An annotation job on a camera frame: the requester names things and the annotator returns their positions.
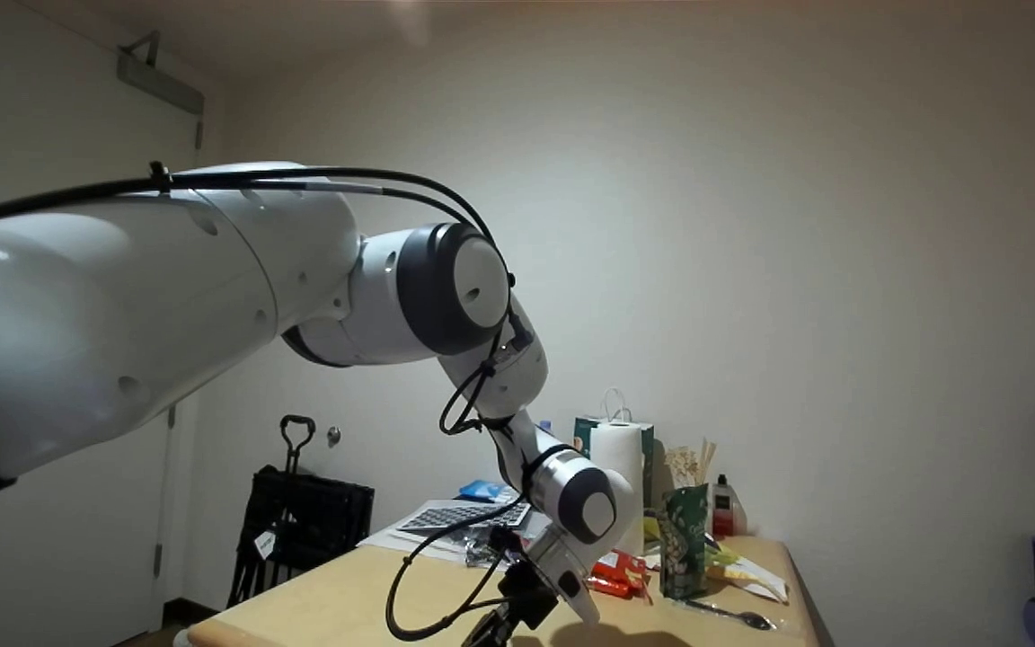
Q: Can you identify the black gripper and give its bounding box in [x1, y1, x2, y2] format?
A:
[462, 604, 519, 647]

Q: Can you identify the black white keyboard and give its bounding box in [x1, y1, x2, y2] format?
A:
[404, 499, 533, 540]

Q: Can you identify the blue tissue pack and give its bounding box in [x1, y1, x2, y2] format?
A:
[458, 477, 511, 506]

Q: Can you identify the red snack packet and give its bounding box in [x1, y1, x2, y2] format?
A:
[587, 548, 656, 604]

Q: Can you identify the white paper towel roll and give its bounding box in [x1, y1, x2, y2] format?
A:
[587, 416, 656, 561]

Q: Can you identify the metal spoon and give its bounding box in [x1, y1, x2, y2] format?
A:
[687, 594, 781, 638]

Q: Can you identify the wooden sticks bundle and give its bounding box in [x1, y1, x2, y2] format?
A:
[663, 439, 724, 494]

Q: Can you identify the white plastic wrapper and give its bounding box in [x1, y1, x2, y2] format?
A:
[719, 554, 793, 609]

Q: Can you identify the grey door closer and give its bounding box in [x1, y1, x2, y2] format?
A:
[115, 34, 208, 118]

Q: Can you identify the white door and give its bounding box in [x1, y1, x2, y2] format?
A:
[0, 48, 205, 647]

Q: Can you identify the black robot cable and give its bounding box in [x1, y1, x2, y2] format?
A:
[0, 163, 567, 645]

